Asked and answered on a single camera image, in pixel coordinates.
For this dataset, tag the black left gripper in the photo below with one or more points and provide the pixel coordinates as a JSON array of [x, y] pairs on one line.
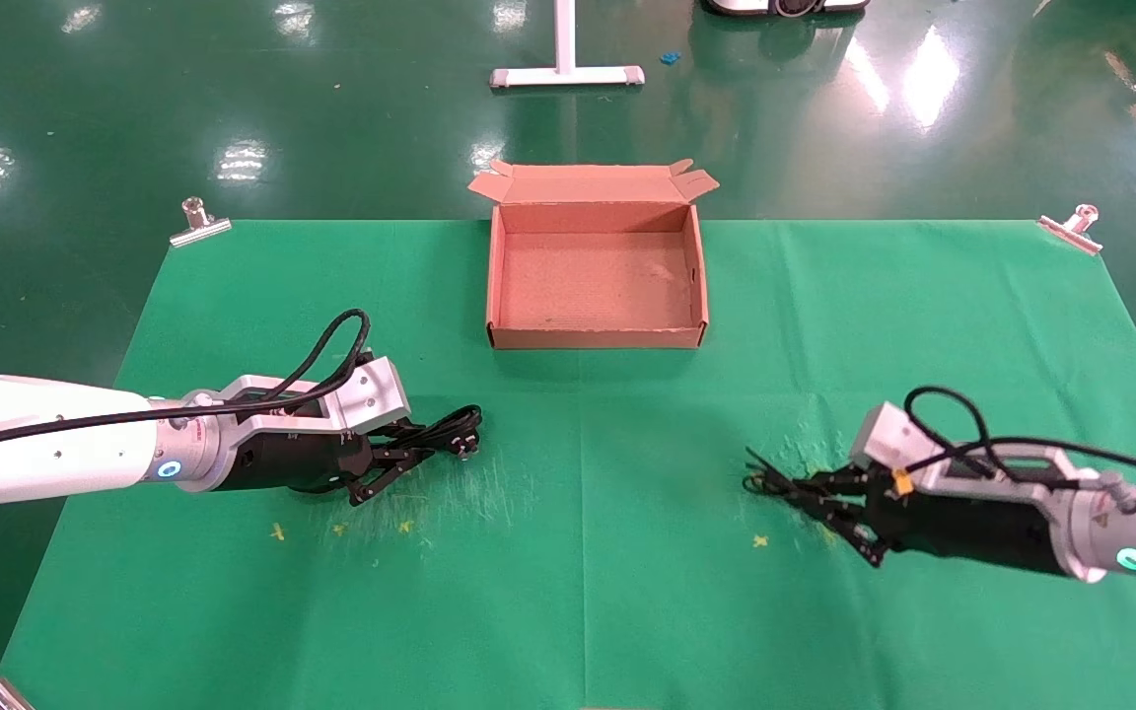
[[292, 461]]

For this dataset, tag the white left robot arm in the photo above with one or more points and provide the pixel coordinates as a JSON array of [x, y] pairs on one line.
[[35, 454]]

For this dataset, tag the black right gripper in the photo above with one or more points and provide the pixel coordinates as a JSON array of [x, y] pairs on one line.
[[972, 528]]

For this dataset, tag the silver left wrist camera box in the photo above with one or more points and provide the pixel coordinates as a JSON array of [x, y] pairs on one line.
[[371, 394]]

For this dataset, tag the black and white machine base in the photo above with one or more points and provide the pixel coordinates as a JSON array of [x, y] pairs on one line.
[[785, 6]]

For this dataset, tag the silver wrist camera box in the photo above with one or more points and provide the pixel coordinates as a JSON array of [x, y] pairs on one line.
[[884, 434], [371, 394]]

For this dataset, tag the brown open cardboard box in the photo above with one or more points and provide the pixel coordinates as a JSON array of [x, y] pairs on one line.
[[588, 286]]

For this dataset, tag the green table cloth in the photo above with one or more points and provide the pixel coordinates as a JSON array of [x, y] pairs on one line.
[[578, 542]]

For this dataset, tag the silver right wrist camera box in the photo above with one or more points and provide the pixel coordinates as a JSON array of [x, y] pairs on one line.
[[884, 434]]

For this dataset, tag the silver binder clip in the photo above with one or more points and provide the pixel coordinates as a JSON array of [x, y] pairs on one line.
[[4, 698], [1071, 235], [201, 230]]

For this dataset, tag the white T-shaped stand base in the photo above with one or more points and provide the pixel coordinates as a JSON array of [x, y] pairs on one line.
[[568, 74]]

